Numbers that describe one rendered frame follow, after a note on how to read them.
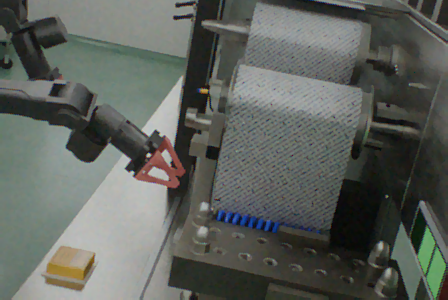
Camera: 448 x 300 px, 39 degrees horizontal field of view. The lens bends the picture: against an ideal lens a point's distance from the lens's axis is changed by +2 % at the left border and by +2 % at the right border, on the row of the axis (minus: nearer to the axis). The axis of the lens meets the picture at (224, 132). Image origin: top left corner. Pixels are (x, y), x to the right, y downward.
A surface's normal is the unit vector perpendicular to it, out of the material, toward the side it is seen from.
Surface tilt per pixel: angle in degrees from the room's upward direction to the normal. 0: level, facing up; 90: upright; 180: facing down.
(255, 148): 90
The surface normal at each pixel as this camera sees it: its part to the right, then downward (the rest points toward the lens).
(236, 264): 0.18, -0.93
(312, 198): -0.11, 0.30
